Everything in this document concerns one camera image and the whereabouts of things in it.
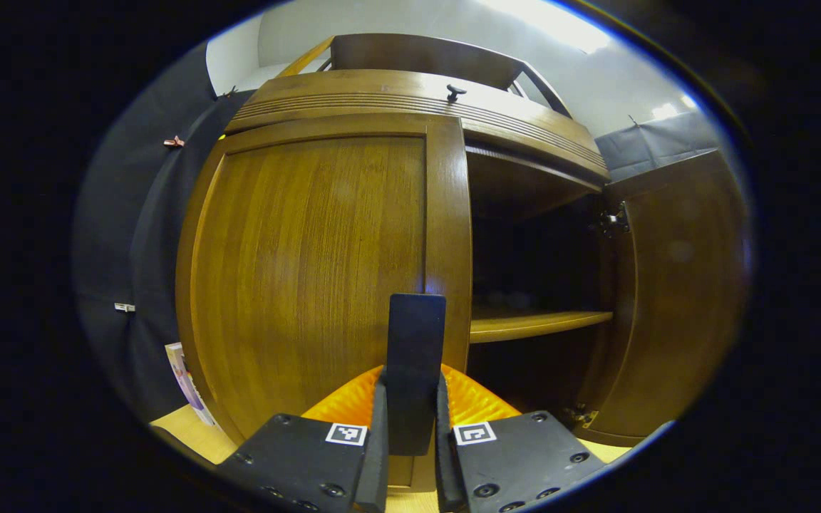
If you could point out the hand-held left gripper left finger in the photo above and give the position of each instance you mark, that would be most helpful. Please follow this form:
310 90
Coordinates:
380 463

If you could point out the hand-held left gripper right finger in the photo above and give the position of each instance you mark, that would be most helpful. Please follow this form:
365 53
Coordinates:
446 470

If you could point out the wooden cabinet door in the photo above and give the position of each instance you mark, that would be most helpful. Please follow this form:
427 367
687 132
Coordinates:
303 271
674 299

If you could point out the metal door hinge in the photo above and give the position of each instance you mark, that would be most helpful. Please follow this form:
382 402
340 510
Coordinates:
584 416
613 221

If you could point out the wooden railed cabinet rack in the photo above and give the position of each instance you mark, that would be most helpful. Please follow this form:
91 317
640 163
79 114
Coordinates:
417 53

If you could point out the wooden inner shelf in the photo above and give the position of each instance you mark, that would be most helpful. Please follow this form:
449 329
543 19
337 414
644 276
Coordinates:
524 325

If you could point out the white clip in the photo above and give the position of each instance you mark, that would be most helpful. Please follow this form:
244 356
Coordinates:
124 307

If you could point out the black backdrop cloth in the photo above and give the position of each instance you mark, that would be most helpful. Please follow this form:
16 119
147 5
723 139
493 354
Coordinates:
140 235

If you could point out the wooden drawer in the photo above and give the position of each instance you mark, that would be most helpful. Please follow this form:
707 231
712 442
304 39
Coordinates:
353 92

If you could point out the black drawer knob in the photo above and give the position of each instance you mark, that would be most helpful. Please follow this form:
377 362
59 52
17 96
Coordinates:
455 92

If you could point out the red clip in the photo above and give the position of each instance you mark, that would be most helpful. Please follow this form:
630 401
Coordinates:
173 142

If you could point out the small ceiling light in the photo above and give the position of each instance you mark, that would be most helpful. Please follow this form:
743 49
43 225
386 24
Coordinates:
665 111

